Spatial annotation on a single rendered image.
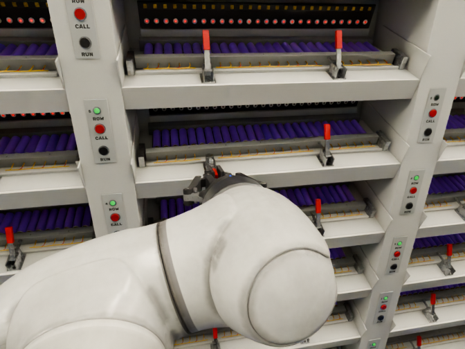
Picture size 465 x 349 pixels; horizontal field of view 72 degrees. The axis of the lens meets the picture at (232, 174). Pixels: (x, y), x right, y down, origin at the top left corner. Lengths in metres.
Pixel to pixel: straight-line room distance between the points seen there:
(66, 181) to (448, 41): 0.83
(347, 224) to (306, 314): 0.68
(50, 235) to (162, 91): 0.44
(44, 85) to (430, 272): 1.10
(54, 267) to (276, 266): 0.18
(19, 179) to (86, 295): 0.54
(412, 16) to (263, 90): 0.37
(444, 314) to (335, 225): 0.58
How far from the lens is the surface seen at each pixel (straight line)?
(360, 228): 0.91
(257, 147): 0.75
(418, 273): 1.14
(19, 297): 0.30
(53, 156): 0.77
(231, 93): 0.64
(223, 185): 0.37
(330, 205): 0.90
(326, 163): 0.77
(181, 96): 0.64
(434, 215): 1.05
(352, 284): 1.03
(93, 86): 0.64
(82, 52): 0.63
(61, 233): 0.86
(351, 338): 1.16
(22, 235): 0.89
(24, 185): 0.76
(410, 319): 1.27
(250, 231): 0.23
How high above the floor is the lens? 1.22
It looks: 24 degrees down
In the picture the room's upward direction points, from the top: straight up
